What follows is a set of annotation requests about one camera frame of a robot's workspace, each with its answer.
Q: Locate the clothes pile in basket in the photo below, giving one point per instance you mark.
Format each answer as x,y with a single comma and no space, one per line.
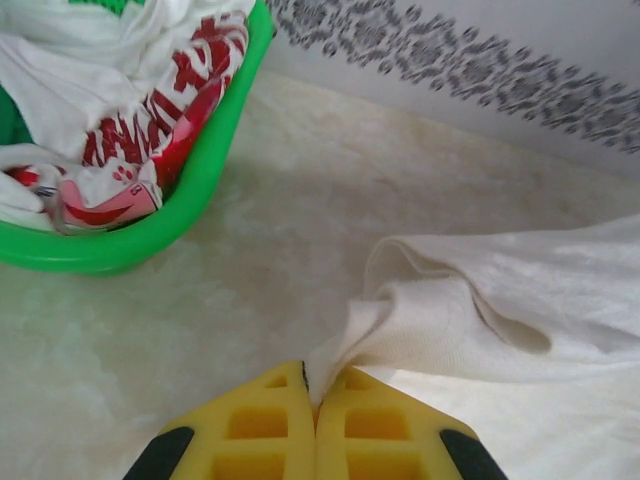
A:
55,75

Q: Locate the cream white t-shirt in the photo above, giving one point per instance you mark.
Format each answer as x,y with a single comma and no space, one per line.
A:
525,280

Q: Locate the green plastic basket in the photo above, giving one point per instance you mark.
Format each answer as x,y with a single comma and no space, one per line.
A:
150,250

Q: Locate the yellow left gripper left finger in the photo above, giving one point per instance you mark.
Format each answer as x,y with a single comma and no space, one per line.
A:
250,430

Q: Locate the white t-shirt with red print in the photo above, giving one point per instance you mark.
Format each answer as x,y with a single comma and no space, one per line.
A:
195,100

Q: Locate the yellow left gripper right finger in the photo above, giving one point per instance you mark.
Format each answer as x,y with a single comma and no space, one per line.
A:
390,435

